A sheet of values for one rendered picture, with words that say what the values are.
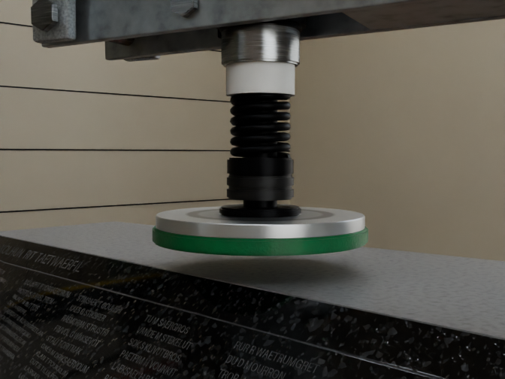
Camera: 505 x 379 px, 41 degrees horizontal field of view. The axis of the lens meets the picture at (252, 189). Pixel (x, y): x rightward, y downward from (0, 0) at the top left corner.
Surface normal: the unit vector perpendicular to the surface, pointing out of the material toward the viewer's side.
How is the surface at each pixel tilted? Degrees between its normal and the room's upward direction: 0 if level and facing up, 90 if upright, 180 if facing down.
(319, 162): 90
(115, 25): 90
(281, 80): 90
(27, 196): 90
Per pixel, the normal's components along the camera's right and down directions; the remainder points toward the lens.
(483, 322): 0.00, -1.00
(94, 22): -0.44, 0.04
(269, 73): 0.24, 0.05
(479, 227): -0.74, 0.04
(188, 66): 0.67, 0.04
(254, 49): -0.15, 0.05
